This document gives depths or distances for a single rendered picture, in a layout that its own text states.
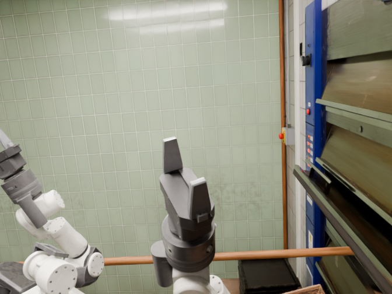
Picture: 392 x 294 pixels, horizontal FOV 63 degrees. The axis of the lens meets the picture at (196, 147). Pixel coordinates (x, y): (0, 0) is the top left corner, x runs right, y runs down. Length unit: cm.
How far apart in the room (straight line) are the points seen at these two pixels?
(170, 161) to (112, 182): 211
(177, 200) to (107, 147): 209
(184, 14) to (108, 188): 142
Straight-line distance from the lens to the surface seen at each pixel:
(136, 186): 256
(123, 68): 244
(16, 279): 97
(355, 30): 124
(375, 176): 112
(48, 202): 104
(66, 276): 75
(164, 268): 61
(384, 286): 81
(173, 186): 49
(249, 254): 127
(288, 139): 207
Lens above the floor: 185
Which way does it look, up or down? 12 degrees down
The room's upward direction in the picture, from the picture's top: 4 degrees counter-clockwise
